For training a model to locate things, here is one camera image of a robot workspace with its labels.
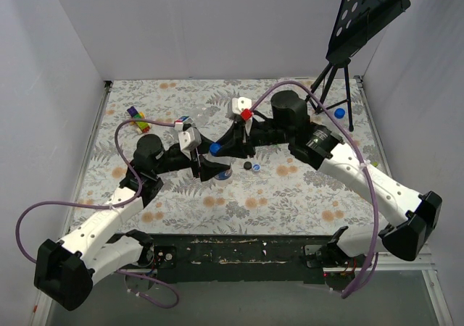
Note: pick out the floral table cloth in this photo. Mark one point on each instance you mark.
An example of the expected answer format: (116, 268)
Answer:
(286, 197)

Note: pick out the clear lying bottle silver label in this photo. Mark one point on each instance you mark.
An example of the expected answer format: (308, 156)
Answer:
(199, 116)

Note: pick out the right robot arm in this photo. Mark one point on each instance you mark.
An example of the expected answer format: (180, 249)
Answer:
(410, 216)

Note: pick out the black music stand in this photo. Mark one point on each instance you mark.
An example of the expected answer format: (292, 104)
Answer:
(357, 22)

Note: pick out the black base beam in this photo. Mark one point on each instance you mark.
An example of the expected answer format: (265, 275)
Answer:
(242, 258)

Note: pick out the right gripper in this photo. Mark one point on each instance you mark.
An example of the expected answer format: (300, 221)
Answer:
(245, 140)

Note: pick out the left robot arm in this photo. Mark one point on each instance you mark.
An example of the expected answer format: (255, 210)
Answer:
(67, 270)

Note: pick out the blue label bottle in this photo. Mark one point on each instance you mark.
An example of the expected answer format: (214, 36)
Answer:
(222, 167)

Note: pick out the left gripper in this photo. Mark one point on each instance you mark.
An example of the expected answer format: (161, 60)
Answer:
(196, 162)

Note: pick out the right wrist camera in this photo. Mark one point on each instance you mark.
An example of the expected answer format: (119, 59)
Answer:
(240, 108)

